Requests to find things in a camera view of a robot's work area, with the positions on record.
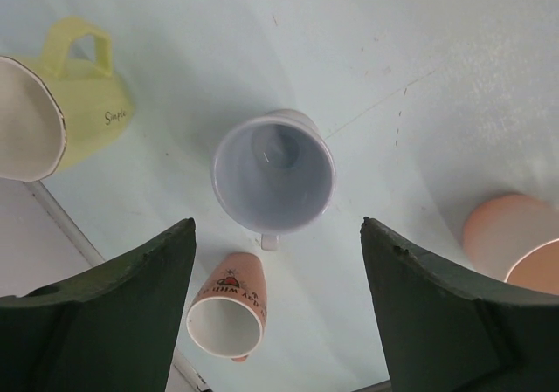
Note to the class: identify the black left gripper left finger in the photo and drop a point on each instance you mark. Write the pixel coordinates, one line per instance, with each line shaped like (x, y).
(111, 328)

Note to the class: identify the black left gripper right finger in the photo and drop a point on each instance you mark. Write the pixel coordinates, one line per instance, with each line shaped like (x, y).
(444, 327)

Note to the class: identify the large peach mug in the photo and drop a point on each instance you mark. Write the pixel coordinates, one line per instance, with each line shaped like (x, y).
(514, 239)

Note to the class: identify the pink mug with handle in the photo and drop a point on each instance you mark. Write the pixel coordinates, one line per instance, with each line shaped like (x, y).
(227, 318)

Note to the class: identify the white-grey mug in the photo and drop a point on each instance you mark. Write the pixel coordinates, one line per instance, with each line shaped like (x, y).
(274, 174)

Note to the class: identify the yellow faceted mug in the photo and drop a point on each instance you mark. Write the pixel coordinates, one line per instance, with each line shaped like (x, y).
(62, 106)

